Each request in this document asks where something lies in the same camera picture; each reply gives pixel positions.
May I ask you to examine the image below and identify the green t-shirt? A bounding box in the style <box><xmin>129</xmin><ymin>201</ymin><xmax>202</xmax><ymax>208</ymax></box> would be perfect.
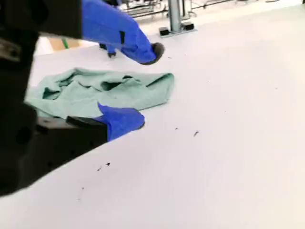
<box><xmin>25</xmin><ymin>68</ymin><xmax>175</xmax><ymax>120</ymax></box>

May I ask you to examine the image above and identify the metal wire rack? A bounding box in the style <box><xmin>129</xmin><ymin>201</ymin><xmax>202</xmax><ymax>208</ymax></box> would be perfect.
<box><xmin>118</xmin><ymin>0</ymin><xmax>239</xmax><ymax>19</ymax></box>

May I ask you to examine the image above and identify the cardboard box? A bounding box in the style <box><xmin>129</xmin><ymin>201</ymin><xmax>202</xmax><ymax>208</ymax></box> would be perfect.
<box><xmin>49</xmin><ymin>37</ymin><xmax>83</xmax><ymax>51</ymax></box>

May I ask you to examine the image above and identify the steel post with base plate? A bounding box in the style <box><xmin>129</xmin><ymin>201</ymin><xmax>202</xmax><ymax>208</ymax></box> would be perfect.
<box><xmin>159</xmin><ymin>0</ymin><xmax>199</xmax><ymax>38</ymax></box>

